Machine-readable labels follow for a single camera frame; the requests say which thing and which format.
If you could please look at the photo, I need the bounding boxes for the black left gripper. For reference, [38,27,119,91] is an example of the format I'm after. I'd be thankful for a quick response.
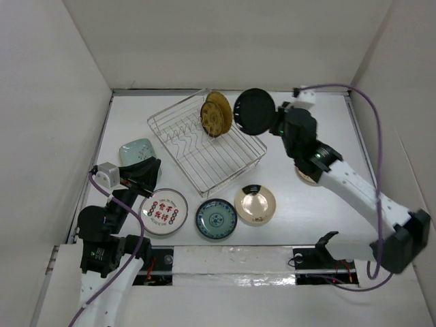
[106,155,160,232]

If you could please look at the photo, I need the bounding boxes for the black plate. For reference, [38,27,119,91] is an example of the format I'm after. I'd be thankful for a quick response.
[233,88,275,136]

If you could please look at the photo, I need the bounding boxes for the cream plate with drawings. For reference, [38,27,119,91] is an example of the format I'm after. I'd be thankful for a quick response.
[295,167,317,185]

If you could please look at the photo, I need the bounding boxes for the yellow woven pattern plate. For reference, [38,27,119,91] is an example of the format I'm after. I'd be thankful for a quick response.
[206,91,233,134]

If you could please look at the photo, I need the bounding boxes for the brown yellow patterned plate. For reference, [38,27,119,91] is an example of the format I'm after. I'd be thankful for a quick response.
[200,101,224,138]

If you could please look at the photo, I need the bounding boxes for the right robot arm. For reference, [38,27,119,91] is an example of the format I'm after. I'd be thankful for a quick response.
[141,94,431,274]

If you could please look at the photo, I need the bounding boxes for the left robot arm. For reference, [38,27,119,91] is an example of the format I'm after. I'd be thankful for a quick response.
[69,157,161,326]

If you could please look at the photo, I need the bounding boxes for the pale green rectangular dish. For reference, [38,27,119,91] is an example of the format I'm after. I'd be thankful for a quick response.
[119,138,157,167]

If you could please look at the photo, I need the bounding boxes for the white plate red characters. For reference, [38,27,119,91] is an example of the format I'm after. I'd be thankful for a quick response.
[139,188,188,236]

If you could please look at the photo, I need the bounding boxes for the blue green patterned bowl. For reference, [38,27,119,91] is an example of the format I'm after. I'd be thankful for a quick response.
[194,198,238,240]

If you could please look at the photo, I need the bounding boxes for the cream bowl black rim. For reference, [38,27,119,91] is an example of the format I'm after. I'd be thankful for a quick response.
[234,184,277,226]

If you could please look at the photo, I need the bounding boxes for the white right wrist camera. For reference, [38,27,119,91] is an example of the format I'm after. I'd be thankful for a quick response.
[292,88,316,110]

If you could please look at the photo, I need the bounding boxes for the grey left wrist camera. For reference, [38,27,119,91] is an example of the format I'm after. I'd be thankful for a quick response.
[95,162,121,190]

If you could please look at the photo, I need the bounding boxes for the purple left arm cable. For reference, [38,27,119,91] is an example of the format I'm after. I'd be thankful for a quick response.
[66,168,146,327]

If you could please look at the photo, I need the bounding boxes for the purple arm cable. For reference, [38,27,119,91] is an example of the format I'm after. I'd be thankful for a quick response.
[299,83,396,291]
[66,168,146,327]

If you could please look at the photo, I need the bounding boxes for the wire dish rack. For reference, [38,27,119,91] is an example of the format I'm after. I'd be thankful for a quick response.
[147,89,267,198]

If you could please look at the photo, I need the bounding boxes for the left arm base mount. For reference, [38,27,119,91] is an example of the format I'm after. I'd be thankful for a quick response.
[133,247,174,286]

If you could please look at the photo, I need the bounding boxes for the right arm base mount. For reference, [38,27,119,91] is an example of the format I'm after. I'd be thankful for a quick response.
[287,247,359,285]

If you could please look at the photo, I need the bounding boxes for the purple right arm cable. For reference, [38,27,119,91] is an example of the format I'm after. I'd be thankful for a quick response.
[299,83,396,291]

